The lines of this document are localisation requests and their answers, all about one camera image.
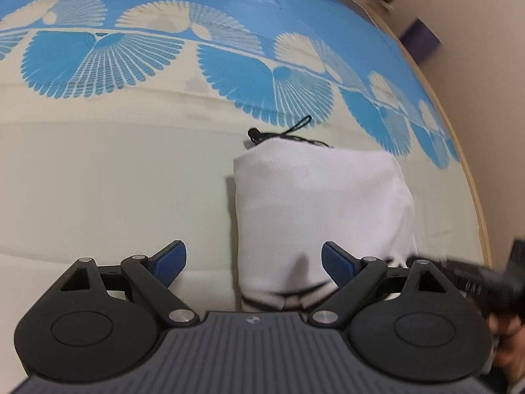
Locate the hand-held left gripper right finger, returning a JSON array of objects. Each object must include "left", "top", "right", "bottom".
[{"left": 308, "top": 241, "right": 452, "bottom": 329}]

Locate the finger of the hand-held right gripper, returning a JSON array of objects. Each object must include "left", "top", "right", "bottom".
[{"left": 432, "top": 256, "right": 493, "bottom": 294}]

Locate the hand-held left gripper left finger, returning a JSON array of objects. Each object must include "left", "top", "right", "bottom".
[{"left": 61, "top": 239, "right": 200, "bottom": 329}]

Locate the white cloth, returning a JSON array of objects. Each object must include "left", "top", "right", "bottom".
[{"left": 233, "top": 116, "right": 420, "bottom": 312}]

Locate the person's right hand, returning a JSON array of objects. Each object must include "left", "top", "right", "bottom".
[{"left": 488, "top": 314, "right": 525, "bottom": 378}]

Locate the blue cream patterned bed sheet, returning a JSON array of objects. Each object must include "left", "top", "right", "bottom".
[{"left": 0, "top": 0, "right": 487, "bottom": 315}]

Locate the purple object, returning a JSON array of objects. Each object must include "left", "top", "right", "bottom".
[{"left": 400, "top": 18, "right": 442, "bottom": 65}]

